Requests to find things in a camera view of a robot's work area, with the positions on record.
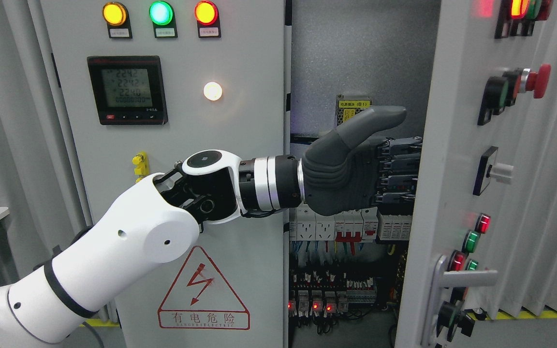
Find white DIN rail sockets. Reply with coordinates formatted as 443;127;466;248
288;203;337;241

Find right door white rotary switch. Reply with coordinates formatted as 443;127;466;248
472;146;513;196

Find black surge protector block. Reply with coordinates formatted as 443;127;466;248
376;203;414;244

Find grey curtain right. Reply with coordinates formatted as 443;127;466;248
466;0;557;316

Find white lit indicator lamp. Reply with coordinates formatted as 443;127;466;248
203;81;223;102

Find green indicator lamp left door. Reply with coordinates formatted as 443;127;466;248
148;0;178;38

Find red mushroom emergency stop button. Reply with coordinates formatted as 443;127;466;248
502;64;551;107

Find silver door lever handle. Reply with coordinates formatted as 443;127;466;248
421;255;498;348

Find red indicator lamp left door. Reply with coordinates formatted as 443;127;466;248
194;0;221;38

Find metal power supply module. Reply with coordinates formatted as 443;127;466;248
335;94;373;126

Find lower relay terminal row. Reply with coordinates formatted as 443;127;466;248
287;258;398;335

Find yellow indicator lamp left door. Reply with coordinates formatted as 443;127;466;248
102;1;132;38

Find yellow test terminal block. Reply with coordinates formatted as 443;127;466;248
131;151;150;183

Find row of white circuit breakers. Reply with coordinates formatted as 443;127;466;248
334;208;379;256

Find grey cabinet door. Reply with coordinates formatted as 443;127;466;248
41;0;287;348
396;0;553;348

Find black digital power meter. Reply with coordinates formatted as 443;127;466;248
87;56;168;125

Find red electric danger warning sticker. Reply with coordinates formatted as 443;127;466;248
157;246;250;331

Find dark grey robot hand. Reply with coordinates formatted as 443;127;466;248
301;105;407;216

